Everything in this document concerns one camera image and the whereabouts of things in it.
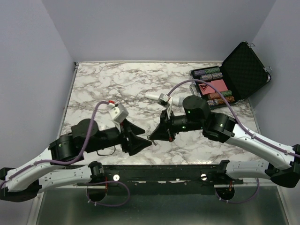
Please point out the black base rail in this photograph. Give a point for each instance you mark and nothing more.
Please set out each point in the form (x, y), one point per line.
(163, 180)

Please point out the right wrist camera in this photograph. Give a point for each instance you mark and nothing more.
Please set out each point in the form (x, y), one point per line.
(167, 102)

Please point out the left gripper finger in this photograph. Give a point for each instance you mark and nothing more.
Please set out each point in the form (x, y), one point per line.
(137, 144)
(130, 127)

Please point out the pink playing card deck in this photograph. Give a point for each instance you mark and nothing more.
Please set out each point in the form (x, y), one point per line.
(219, 85)

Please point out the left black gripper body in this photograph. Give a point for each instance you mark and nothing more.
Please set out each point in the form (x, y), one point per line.
(123, 138)

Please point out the white microphone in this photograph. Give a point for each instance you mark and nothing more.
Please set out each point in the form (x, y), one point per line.
(176, 100)

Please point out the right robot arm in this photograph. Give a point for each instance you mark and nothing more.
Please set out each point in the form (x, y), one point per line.
(277, 162)

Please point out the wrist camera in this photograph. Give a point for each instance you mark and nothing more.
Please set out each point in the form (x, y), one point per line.
(167, 102)
(117, 113)

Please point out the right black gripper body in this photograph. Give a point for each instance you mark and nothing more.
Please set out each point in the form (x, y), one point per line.
(170, 124)

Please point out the black poker chip case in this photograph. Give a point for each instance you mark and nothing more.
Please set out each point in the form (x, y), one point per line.
(242, 71)

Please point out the red playing card deck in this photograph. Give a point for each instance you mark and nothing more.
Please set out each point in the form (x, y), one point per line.
(205, 89)

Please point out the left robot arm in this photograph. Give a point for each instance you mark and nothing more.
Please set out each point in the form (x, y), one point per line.
(48, 169)

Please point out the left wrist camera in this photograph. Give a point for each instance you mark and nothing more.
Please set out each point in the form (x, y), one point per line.
(117, 113)

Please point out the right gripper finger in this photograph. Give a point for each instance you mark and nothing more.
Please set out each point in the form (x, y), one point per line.
(162, 127)
(158, 138)

